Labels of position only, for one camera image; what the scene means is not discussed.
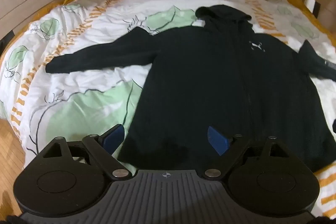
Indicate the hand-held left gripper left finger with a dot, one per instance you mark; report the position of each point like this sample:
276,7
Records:
115,136

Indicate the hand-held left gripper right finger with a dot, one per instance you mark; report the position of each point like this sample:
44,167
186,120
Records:
216,140

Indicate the black hooded jacket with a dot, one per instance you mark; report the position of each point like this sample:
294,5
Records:
210,69

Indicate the white leaf-print duvet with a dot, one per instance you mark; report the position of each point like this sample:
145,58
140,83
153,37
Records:
78,29

